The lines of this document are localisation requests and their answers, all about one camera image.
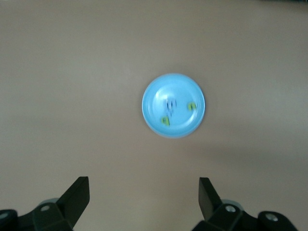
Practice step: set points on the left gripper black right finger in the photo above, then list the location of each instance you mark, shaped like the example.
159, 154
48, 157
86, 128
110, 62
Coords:
211, 207

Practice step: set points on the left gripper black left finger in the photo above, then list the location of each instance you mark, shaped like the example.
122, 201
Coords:
72, 199

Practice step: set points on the green lowercase letter b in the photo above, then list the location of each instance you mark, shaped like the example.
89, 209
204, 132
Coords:
165, 120

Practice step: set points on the green lowercase letter u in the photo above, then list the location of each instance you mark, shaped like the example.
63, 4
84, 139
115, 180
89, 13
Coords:
191, 106

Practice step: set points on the blue lowercase letter t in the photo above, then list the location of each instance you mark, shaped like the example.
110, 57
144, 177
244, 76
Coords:
169, 113

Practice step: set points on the blue lowercase letter m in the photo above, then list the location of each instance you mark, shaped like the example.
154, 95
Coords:
171, 104

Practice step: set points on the blue plastic plate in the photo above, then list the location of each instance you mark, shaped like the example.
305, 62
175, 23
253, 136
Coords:
154, 96

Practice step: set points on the brown table cover sheet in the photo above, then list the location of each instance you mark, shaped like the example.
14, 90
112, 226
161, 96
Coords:
72, 72

